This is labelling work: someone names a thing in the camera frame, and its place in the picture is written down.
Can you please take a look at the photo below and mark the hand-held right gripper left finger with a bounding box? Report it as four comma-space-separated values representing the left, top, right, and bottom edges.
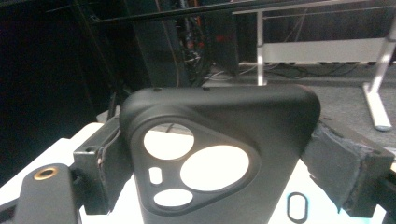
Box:
73, 116, 135, 216

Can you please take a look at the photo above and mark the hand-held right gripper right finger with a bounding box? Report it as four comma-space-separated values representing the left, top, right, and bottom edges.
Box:
300, 119, 396, 219

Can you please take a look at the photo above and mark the white rectangular box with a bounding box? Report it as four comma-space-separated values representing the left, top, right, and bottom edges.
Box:
0, 121, 396, 224

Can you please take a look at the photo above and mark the black phone case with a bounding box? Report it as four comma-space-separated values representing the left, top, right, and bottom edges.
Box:
119, 83, 322, 224

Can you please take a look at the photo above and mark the black metal bar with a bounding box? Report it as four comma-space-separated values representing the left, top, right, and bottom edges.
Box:
92, 0, 396, 26

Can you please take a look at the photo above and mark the white metal desk frame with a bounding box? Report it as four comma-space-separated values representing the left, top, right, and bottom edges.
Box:
232, 0, 396, 133

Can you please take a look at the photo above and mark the bundle of cables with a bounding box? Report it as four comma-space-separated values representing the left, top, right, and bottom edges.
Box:
176, 0, 220, 89

